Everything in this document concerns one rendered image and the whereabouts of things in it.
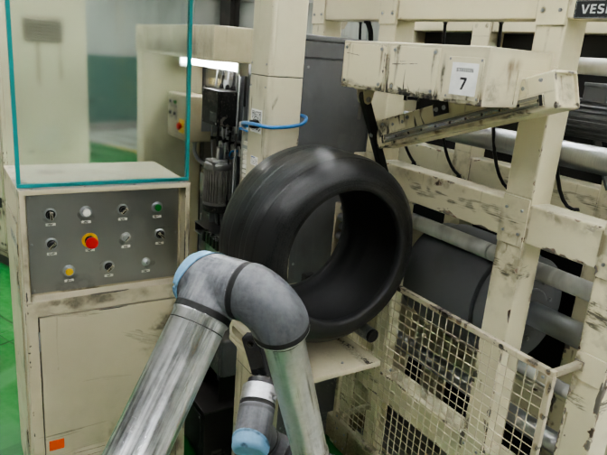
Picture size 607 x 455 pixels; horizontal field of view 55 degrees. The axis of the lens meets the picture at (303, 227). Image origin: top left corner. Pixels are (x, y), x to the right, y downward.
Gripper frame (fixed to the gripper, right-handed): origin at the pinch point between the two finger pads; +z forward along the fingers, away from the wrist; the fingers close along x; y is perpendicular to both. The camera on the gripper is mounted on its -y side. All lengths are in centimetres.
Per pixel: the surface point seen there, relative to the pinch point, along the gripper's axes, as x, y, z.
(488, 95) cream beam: 65, -22, 42
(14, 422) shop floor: -166, 67, 1
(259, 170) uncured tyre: 0.1, -19.4, 36.1
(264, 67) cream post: 1, -30, 71
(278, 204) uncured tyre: 9.4, -20.4, 20.1
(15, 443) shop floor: -155, 63, -11
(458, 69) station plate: 59, -26, 49
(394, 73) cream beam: 39, -20, 64
